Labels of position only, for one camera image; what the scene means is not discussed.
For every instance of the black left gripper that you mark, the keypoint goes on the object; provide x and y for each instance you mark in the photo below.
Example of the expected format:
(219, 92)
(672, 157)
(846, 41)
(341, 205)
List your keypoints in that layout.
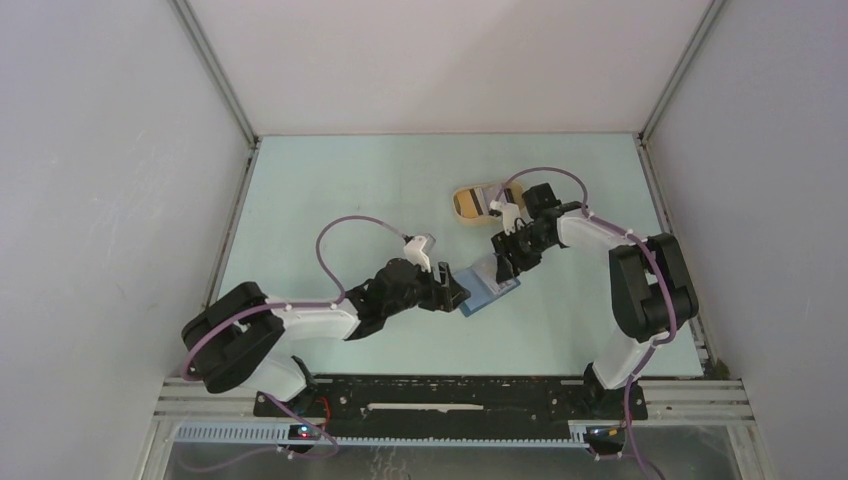
(452, 293)

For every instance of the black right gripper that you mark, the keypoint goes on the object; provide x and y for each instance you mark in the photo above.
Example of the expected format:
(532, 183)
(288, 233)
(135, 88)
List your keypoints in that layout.
(507, 267)

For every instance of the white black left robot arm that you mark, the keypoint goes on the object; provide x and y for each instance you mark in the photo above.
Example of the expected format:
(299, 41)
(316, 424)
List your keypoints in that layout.
(239, 341)

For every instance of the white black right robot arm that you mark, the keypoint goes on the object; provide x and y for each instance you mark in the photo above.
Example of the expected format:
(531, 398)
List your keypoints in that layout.
(651, 290)

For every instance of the orange card with black stripe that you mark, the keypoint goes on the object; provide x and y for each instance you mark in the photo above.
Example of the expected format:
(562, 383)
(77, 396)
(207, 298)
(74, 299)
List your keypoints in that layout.
(468, 204)

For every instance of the stack of cards in tray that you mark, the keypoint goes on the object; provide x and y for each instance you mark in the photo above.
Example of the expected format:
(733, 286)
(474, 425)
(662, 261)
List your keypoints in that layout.
(511, 194)

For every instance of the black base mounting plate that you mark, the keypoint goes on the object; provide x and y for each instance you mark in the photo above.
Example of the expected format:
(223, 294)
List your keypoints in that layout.
(420, 423)

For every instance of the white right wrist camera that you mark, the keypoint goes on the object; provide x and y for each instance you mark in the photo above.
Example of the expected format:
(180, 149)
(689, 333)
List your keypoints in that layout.
(509, 213)

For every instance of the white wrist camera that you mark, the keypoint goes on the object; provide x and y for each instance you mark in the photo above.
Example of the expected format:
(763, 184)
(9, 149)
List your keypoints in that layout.
(417, 251)
(509, 213)

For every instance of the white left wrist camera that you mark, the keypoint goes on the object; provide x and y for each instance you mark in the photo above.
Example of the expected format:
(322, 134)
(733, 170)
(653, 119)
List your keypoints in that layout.
(417, 251)

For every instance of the grey cable duct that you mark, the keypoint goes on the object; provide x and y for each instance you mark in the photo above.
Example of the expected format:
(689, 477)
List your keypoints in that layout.
(284, 434)

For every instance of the aluminium frame rail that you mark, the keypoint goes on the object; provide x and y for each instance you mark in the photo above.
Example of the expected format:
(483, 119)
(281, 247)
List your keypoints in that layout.
(650, 402)

